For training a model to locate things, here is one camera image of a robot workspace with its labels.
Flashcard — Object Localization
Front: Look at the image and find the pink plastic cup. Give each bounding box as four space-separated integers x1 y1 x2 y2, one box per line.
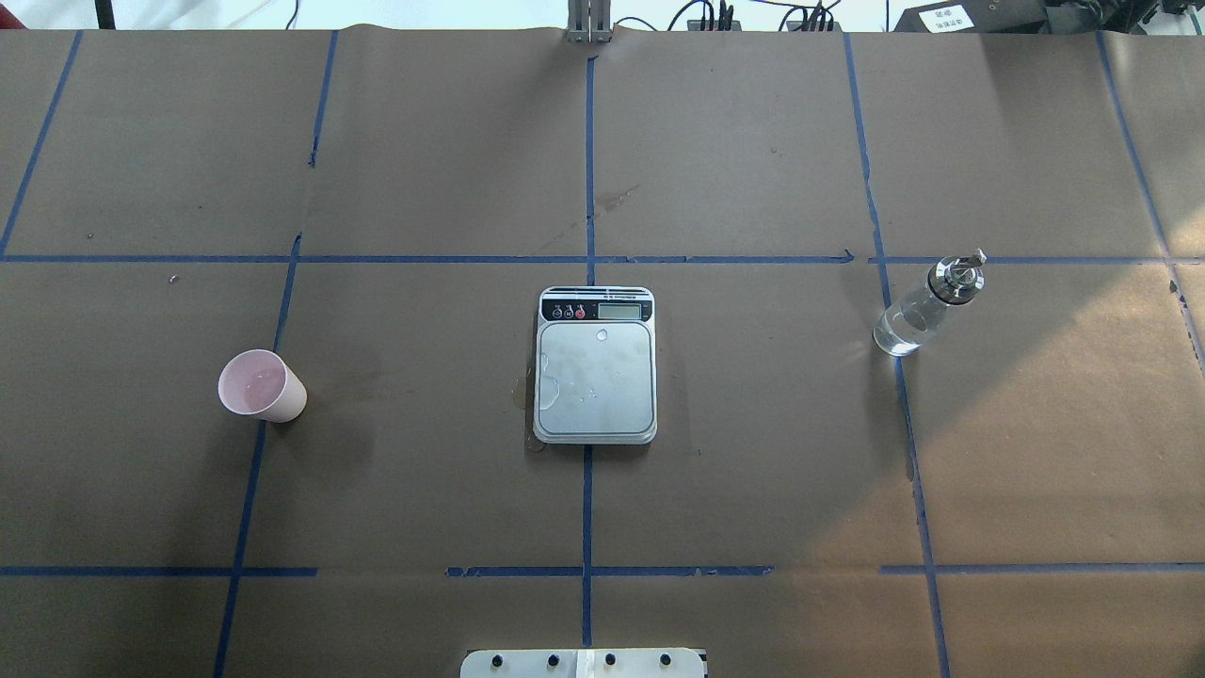
217 350 307 424

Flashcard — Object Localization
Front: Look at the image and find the glass sauce dispenser bottle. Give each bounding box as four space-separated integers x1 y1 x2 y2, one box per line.
872 250 988 356

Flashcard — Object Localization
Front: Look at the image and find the digital kitchen scale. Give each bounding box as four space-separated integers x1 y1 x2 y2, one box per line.
531 285 659 446

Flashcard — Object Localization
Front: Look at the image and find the brown paper table cover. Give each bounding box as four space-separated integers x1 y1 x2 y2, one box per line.
1 25 1203 677

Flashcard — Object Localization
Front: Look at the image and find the black device with label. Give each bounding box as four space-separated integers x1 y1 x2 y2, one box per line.
890 1 1053 35

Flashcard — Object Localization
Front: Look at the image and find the aluminium frame post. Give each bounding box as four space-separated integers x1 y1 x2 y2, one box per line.
565 0 615 45

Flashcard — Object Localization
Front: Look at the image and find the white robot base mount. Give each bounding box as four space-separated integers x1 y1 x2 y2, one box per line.
459 647 709 677

